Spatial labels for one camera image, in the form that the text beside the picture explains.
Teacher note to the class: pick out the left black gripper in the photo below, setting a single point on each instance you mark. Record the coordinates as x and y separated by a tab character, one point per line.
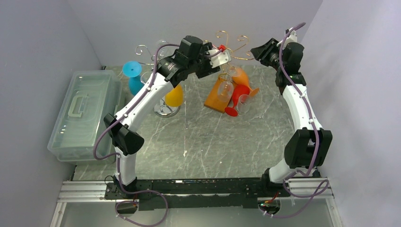
208	70

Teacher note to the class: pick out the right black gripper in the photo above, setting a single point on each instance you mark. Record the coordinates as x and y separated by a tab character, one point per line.
262	53

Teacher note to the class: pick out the clear patterned wine glass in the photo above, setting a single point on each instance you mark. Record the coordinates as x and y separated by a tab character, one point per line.
226	87

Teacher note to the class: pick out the yellow plastic wine glass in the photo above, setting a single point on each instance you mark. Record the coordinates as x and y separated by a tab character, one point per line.
175	97

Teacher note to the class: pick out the red plastic wine glass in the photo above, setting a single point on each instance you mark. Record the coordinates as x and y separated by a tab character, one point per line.
238	91

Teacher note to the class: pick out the clear plain wine glass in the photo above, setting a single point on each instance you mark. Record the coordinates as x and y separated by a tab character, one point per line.
145	77

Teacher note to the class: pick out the blue plastic wine glass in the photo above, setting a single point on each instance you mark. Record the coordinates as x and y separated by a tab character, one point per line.
132	70

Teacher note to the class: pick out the clear plastic storage box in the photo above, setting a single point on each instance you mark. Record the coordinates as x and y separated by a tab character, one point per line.
91	95

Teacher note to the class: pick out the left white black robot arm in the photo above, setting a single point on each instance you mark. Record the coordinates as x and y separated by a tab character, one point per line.
192	55

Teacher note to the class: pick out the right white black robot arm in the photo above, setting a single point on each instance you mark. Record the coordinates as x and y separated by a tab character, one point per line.
309	145

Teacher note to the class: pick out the orange plastic wine glass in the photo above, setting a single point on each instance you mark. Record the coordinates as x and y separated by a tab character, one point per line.
241	78

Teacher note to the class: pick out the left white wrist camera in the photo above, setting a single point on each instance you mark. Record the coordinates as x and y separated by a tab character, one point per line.
219	56

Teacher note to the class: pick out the gold wire glass rack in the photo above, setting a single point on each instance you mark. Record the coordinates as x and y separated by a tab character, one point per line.
212	100

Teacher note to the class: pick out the silver wire glass rack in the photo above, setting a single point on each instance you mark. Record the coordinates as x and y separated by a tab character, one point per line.
161	109

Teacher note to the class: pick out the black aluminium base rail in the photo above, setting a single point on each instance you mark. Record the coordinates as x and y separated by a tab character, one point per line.
153	194

